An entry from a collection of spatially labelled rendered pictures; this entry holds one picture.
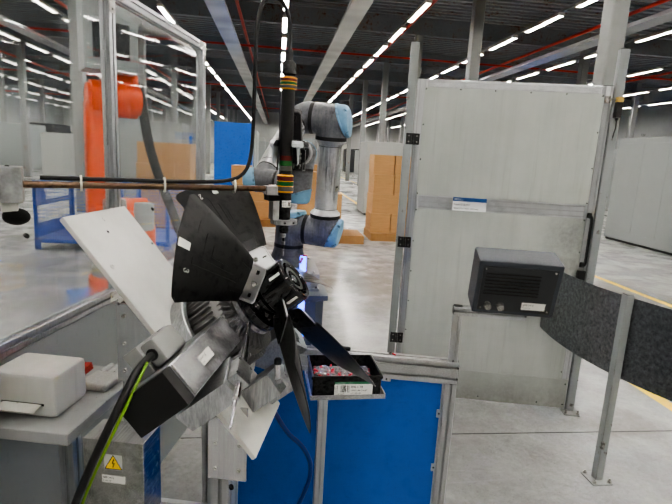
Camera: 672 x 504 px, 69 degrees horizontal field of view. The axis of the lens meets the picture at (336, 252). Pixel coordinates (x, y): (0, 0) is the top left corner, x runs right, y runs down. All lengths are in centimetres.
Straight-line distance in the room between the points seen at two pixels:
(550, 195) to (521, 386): 122
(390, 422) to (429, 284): 146
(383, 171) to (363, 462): 774
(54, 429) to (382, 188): 834
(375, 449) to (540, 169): 196
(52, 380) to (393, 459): 116
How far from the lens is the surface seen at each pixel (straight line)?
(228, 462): 137
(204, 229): 104
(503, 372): 342
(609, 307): 279
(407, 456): 194
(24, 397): 146
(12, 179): 116
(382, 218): 939
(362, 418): 186
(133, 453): 134
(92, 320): 190
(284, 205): 128
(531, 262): 166
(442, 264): 314
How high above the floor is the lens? 153
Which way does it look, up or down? 11 degrees down
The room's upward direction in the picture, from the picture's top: 3 degrees clockwise
